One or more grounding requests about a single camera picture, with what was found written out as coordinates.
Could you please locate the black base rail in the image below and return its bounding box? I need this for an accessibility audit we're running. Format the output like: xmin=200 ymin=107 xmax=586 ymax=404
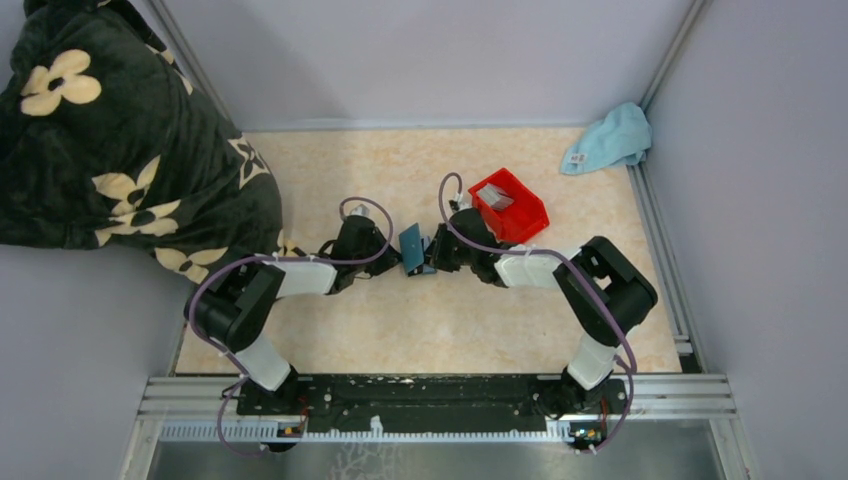
xmin=228 ymin=370 xmax=631 ymax=446

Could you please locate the teal card holder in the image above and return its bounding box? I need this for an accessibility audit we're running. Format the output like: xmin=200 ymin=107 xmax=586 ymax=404
xmin=398 ymin=223 xmax=436 ymax=277

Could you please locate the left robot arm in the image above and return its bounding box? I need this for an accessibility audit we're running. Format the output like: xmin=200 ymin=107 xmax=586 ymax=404
xmin=184 ymin=214 xmax=401 ymax=414

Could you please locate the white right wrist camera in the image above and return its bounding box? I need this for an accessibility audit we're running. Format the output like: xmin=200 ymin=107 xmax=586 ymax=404
xmin=448 ymin=195 xmax=471 ymax=213

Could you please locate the red plastic bin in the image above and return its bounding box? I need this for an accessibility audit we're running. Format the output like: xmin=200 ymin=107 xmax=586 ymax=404
xmin=468 ymin=168 xmax=550 ymax=243

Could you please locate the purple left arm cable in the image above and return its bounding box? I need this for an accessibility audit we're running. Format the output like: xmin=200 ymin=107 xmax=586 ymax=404
xmin=188 ymin=195 xmax=395 ymax=460

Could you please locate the black floral blanket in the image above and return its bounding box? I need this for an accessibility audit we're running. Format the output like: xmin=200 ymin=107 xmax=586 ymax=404
xmin=1 ymin=1 xmax=299 ymax=284

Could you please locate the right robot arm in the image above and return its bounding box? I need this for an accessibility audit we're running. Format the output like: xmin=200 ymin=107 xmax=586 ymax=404
xmin=423 ymin=208 xmax=658 ymax=412

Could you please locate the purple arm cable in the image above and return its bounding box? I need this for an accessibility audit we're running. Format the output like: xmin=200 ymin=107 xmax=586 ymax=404
xmin=188 ymin=195 xmax=395 ymax=460
xmin=437 ymin=172 xmax=639 ymax=455

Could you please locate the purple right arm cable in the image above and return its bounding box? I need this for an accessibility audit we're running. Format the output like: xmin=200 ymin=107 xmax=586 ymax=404
xmin=437 ymin=172 xmax=639 ymax=455

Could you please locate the silver credit cards stack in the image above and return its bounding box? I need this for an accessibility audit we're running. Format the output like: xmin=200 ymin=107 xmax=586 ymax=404
xmin=477 ymin=183 xmax=514 ymax=211

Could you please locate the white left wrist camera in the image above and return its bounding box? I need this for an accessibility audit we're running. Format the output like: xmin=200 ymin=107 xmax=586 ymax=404
xmin=349 ymin=203 xmax=370 ymax=218

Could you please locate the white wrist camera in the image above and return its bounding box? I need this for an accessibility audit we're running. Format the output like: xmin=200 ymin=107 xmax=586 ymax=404
xmin=448 ymin=195 xmax=471 ymax=213
xmin=349 ymin=203 xmax=370 ymax=218

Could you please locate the light blue cloth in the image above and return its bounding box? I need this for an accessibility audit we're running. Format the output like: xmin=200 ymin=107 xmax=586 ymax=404
xmin=560 ymin=102 xmax=653 ymax=176

